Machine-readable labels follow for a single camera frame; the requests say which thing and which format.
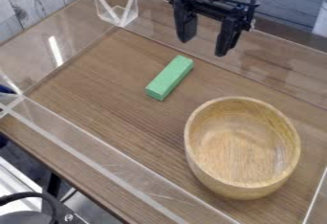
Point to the green rectangular block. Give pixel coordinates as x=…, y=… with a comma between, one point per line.
x=168, y=78

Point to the black metal bracket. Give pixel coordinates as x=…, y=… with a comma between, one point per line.
x=66, y=215

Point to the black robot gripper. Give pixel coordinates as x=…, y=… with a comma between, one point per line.
x=234, y=12

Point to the clear acrylic enclosure wall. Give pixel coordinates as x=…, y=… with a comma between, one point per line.
x=82, y=116

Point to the light wooden bowl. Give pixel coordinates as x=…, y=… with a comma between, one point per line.
x=242, y=147

